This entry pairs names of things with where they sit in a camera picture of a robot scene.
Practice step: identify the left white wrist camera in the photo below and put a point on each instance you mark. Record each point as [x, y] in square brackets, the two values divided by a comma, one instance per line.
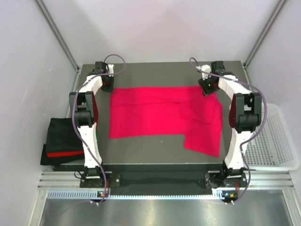
[110, 70]

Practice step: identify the left aluminium frame post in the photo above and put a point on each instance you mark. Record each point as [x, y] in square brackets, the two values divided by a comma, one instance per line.
[54, 29]

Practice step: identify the right aluminium frame post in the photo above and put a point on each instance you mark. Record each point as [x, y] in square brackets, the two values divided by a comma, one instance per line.
[265, 31]

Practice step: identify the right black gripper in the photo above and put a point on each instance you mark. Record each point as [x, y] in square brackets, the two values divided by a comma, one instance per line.
[206, 91]

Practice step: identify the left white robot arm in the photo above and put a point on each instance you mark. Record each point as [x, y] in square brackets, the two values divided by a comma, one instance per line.
[84, 119]

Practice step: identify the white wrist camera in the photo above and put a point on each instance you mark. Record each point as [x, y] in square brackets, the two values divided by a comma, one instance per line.
[110, 70]
[205, 71]

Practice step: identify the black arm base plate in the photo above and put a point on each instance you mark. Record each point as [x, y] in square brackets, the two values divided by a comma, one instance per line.
[165, 179]

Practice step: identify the white perforated plastic basket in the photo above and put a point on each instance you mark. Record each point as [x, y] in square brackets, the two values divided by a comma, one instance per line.
[273, 148]

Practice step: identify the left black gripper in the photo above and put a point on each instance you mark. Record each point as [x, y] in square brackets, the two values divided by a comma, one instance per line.
[110, 87]

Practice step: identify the aluminium frame post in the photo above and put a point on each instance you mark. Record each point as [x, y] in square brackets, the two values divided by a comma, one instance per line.
[265, 31]
[54, 29]

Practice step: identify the slotted grey cable duct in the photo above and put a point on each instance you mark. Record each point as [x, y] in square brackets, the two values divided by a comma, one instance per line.
[98, 195]

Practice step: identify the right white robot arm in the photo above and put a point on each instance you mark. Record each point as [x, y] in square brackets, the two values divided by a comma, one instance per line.
[244, 117]

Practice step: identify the red t shirt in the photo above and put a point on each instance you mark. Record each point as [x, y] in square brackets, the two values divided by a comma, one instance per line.
[148, 111]

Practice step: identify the folded black shirt stack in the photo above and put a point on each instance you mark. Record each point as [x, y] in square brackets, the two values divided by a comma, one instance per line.
[66, 142]

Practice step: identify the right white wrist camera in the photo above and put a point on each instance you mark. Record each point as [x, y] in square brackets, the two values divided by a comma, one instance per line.
[205, 71]

